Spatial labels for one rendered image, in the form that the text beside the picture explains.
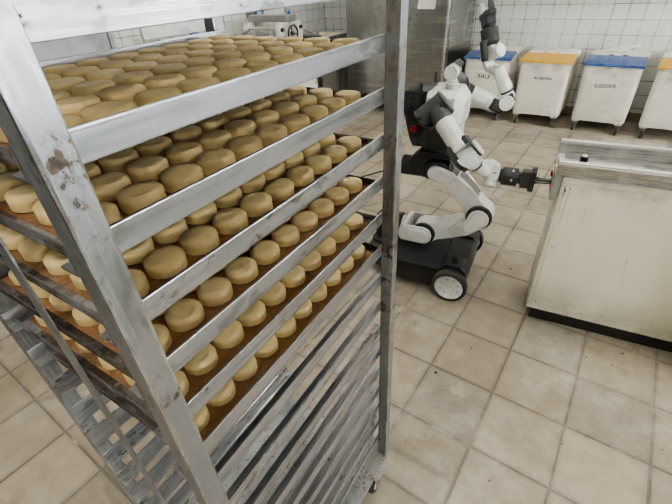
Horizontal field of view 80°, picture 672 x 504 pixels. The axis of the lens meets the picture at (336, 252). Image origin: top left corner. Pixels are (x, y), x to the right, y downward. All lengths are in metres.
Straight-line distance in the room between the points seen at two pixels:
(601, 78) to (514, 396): 3.96
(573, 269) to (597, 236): 0.20
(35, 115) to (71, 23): 0.08
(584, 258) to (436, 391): 0.93
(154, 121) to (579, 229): 1.93
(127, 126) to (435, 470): 1.64
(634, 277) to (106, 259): 2.15
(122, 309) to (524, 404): 1.85
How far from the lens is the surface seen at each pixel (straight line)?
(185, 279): 0.49
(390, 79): 0.81
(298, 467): 1.02
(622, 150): 2.31
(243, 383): 0.73
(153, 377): 0.48
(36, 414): 2.44
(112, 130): 0.41
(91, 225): 0.38
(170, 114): 0.44
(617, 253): 2.20
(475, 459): 1.87
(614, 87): 5.36
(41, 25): 0.39
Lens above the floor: 1.61
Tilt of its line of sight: 35 degrees down
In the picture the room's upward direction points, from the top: 3 degrees counter-clockwise
